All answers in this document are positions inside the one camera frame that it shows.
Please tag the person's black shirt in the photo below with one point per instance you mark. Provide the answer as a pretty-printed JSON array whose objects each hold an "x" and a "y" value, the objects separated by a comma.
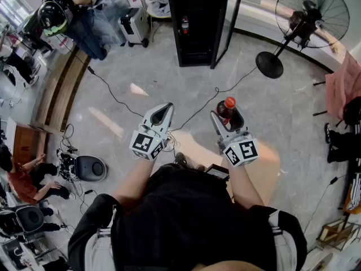
[{"x": 186, "y": 213}]

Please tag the spare hand-held gripper set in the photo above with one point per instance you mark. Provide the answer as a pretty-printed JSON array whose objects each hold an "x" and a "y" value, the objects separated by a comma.
[{"x": 66, "y": 164}]

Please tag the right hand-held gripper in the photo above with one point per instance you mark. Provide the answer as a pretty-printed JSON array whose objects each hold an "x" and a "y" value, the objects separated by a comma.
[{"x": 241, "y": 152}]

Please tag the person's left shoe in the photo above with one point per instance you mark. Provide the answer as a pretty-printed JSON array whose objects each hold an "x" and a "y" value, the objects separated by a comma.
[{"x": 180, "y": 158}]

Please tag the black mini fridge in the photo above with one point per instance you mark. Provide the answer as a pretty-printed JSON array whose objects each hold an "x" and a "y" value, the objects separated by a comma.
[{"x": 197, "y": 48}]

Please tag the black pedestal fan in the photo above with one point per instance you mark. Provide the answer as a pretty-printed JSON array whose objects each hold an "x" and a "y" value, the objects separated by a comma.
[{"x": 307, "y": 15}]

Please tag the clear acrylic table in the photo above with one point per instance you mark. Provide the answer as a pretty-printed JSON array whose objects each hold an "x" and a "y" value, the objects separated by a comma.
[{"x": 112, "y": 15}]

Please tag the black round-top case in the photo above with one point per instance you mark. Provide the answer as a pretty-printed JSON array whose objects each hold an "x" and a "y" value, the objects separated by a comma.
[{"x": 90, "y": 168}]

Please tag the silver suitcase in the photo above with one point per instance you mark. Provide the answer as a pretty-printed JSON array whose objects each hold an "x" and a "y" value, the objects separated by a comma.
[{"x": 134, "y": 24}]

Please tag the person's shoe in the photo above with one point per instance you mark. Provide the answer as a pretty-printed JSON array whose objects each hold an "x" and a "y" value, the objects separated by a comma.
[
  {"x": 180, "y": 158},
  {"x": 200, "y": 167}
]

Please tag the black box with red trim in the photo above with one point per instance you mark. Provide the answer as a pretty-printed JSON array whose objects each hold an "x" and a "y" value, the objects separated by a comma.
[{"x": 217, "y": 171}]

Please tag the wooden frame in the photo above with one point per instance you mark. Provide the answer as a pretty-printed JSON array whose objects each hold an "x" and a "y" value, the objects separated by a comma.
[{"x": 335, "y": 231}]

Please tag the person's right shoe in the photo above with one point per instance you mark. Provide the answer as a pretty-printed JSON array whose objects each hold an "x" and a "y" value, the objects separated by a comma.
[{"x": 200, "y": 167}]

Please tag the wooden bench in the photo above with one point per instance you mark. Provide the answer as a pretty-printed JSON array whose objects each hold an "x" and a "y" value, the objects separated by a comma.
[{"x": 62, "y": 89}]

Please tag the wooden cabinet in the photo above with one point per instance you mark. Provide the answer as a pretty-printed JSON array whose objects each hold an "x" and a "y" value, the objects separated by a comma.
[{"x": 28, "y": 143}]

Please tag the round white side table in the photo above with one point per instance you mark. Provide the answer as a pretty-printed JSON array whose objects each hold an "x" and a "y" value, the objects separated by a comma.
[{"x": 159, "y": 6}]

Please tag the pink cloth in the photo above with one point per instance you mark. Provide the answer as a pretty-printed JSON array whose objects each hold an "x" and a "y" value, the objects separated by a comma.
[{"x": 344, "y": 83}]

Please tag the dark soda bottle red cap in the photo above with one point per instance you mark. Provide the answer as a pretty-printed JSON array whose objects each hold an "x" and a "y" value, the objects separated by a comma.
[{"x": 227, "y": 109}]

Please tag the person's left forearm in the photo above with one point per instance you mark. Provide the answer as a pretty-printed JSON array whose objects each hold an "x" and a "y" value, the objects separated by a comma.
[{"x": 135, "y": 179}]

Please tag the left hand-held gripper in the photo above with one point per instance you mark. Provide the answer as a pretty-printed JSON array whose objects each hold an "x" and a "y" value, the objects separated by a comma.
[{"x": 146, "y": 145}]

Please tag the person's right forearm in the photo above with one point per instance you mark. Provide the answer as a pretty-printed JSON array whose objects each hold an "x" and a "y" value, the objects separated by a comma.
[{"x": 245, "y": 185}]

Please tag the black green-trim backpack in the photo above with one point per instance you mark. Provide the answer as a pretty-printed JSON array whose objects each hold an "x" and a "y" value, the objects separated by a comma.
[{"x": 50, "y": 15}]

